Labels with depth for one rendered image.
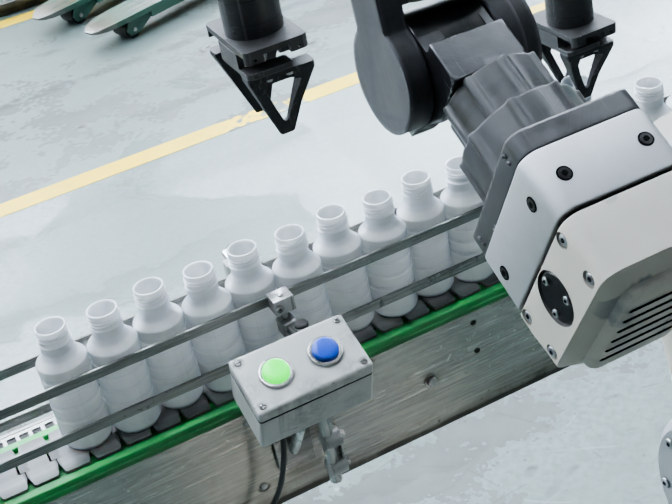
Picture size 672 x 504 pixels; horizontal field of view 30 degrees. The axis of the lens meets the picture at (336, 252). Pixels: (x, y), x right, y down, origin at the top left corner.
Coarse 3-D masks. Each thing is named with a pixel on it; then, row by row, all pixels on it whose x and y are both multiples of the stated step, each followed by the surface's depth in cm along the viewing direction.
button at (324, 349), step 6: (318, 342) 137; (324, 342) 137; (330, 342) 137; (336, 342) 137; (312, 348) 136; (318, 348) 136; (324, 348) 136; (330, 348) 136; (336, 348) 136; (312, 354) 137; (318, 354) 136; (324, 354) 136; (330, 354) 136; (336, 354) 136; (324, 360) 136; (330, 360) 136
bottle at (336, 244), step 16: (320, 208) 152; (336, 208) 152; (320, 224) 150; (336, 224) 150; (320, 240) 152; (336, 240) 151; (352, 240) 152; (320, 256) 152; (336, 256) 151; (352, 256) 152; (352, 272) 153; (336, 288) 154; (352, 288) 154; (368, 288) 156; (336, 304) 155; (352, 304) 155; (352, 320) 156; (368, 320) 157
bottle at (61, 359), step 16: (48, 320) 142; (64, 320) 141; (48, 336) 139; (64, 336) 140; (48, 352) 140; (64, 352) 141; (80, 352) 142; (48, 368) 141; (64, 368) 141; (80, 368) 142; (48, 384) 142; (96, 384) 145; (48, 400) 145; (64, 400) 143; (80, 400) 143; (96, 400) 145; (64, 416) 144; (80, 416) 144; (96, 416) 145; (64, 432) 146; (96, 432) 146; (80, 448) 147
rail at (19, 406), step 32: (448, 224) 155; (384, 256) 152; (480, 256) 159; (288, 288) 148; (416, 288) 157; (128, 320) 148; (224, 320) 146; (160, 352) 144; (64, 384) 140; (192, 384) 148; (0, 416) 138; (32, 416) 148; (128, 416) 146
